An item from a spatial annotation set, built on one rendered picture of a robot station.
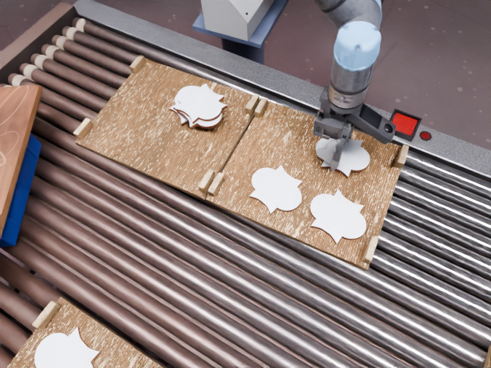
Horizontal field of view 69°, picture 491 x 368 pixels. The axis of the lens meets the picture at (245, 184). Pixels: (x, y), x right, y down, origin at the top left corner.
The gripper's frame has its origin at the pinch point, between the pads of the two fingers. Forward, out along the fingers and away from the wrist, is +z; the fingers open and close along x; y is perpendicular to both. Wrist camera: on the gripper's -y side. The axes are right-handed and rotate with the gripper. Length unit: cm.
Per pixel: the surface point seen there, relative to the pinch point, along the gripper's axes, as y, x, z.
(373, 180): -9.6, 3.4, 2.0
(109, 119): 63, 15, -2
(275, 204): 9.7, 20.0, -0.2
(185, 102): 43.3, 4.2, -5.6
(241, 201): 17.8, 22.3, 0.5
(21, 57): 105, 6, -4
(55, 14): 107, -13, -6
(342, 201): -4.5, 12.8, 0.5
